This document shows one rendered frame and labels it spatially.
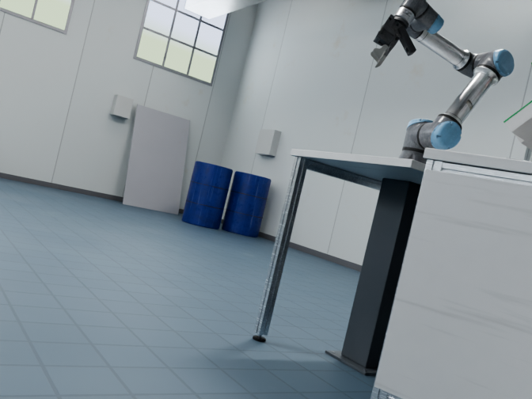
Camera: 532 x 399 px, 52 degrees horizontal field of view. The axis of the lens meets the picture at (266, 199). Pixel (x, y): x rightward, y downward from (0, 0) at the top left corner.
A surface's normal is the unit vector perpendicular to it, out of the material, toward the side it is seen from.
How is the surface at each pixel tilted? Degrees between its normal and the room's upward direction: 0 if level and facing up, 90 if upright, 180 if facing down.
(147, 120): 76
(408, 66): 90
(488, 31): 90
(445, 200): 90
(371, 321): 90
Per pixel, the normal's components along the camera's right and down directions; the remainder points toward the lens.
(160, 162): 0.58, -0.11
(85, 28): 0.55, 0.13
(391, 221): -0.80, -0.19
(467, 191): -0.57, -0.14
